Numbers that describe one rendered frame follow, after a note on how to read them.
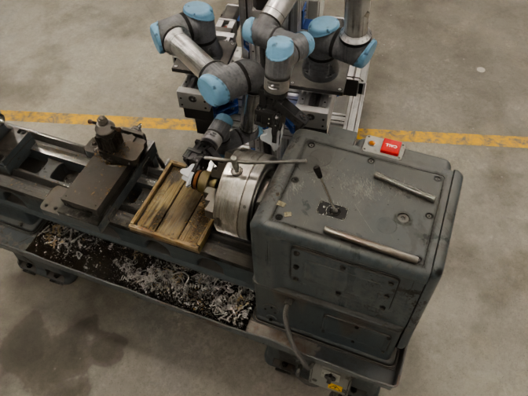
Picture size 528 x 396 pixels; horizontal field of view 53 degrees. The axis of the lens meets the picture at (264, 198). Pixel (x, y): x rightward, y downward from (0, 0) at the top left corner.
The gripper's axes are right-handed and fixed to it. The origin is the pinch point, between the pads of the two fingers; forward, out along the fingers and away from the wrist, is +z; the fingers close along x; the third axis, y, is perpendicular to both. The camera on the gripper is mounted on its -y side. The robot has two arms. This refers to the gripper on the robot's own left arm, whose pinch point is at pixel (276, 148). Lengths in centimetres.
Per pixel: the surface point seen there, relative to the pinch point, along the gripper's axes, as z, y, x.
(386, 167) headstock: 4.6, -34.2, -11.9
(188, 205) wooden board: 44, 37, -8
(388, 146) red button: 1.4, -32.6, -19.5
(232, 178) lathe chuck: 12.3, 12.3, 6.1
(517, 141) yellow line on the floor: 85, -103, -199
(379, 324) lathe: 51, -46, 12
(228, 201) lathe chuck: 18.2, 11.7, 11.0
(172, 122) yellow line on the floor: 100, 119, -141
